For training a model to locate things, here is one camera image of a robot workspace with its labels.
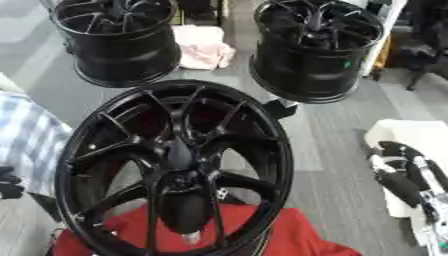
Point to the black wheel stand foot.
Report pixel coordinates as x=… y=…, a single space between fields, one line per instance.
x=281 y=108

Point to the black wheel rim green sticker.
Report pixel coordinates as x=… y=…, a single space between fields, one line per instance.
x=303 y=76

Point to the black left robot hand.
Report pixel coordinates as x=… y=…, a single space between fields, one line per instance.
x=9 y=188

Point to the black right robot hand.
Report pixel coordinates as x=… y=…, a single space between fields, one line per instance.
x=402 y=188

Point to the person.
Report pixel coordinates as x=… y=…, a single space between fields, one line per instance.
x=32 y=143

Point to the pale pink cloth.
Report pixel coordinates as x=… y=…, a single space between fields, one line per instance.
x=201 y=50

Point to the black hub centre shaft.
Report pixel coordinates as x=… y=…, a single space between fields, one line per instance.
x=185 y=206

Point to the white upright panel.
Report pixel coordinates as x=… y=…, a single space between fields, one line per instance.
x=382 y=36

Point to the black spoked wheel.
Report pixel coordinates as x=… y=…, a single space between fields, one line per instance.
x=273 y=140

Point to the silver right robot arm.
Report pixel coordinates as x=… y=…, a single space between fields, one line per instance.
x=436 y=230

